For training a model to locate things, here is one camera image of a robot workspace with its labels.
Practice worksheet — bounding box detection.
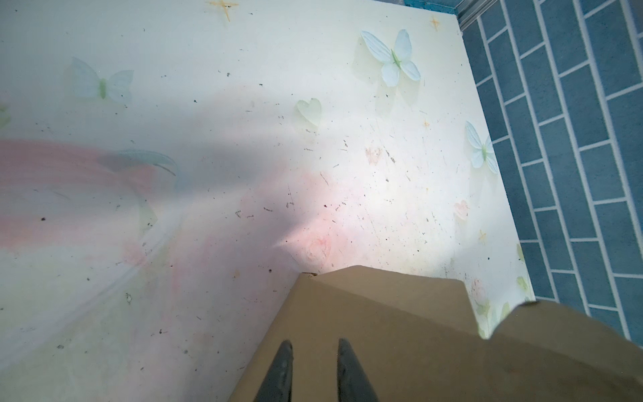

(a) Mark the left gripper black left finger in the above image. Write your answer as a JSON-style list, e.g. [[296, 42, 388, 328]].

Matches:
[[254, 340, 294, 402]]

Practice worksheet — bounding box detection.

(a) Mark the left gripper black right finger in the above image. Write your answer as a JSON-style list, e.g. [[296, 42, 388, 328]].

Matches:
[[337, 338, 378, 402]]

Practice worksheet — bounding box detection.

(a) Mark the brown cardboard paper box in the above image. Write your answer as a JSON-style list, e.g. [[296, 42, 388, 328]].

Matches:
[[231, 266, 642, 401]]

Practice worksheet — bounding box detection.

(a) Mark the floral table mat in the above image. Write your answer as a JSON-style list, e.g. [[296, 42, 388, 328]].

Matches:
[[1, 1, 533, 401]]

